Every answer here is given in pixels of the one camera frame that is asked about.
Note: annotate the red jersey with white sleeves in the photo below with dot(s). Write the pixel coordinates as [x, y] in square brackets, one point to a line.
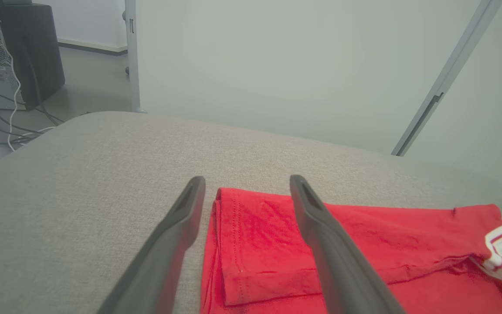
[268, 235]

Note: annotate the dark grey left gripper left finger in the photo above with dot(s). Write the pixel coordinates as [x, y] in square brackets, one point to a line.
[164, 253]

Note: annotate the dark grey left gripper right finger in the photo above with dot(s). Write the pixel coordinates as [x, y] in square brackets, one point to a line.
[338, 261]

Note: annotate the black computer tower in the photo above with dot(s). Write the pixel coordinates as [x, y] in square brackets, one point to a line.
[33, 52]

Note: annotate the grey partition panel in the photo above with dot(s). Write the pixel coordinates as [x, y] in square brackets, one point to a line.
[255, 65]
[495, 109]

